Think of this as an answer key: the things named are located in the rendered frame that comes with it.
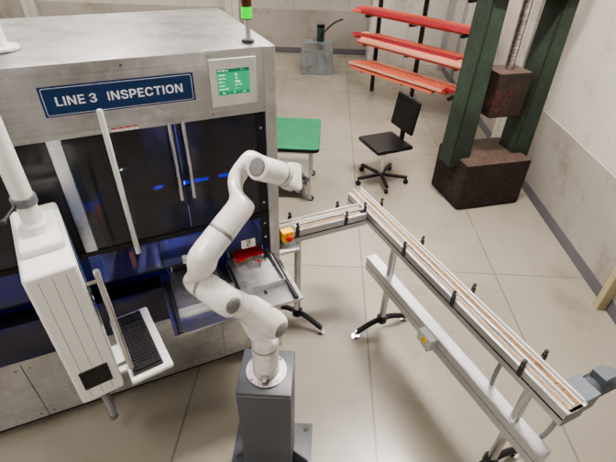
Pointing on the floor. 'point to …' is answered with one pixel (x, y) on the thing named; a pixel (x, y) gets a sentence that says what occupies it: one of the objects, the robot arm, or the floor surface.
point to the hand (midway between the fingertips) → (303, 180)
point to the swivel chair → (385, 141)
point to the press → (499, 104)
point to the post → (271, 142)
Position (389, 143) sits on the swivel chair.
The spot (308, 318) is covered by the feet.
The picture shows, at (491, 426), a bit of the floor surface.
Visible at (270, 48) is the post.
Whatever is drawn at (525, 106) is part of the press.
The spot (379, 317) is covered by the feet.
